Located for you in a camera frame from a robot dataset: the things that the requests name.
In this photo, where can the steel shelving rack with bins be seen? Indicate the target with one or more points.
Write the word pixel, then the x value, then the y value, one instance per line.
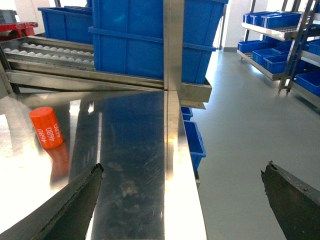
pixel 282 45

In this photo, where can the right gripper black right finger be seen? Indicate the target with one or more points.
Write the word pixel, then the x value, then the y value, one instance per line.
pixel 295 204

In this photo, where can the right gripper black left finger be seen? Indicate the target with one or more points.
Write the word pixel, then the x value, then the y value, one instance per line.
pixel 66 215

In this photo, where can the red metal frame table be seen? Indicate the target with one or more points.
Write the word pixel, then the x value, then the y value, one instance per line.
pixel 10 31

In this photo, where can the blue crate behind left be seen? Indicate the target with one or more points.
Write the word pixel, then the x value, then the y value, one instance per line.
pixel 68 23

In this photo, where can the steel roller rack frame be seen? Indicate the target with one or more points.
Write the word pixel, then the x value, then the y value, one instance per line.
pixel 74 77

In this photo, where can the large blue plastic crate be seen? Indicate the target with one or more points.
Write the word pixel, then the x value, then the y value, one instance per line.
pixel 128 37

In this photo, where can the blue bin under table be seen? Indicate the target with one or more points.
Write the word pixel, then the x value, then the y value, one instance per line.
pixel 194 138

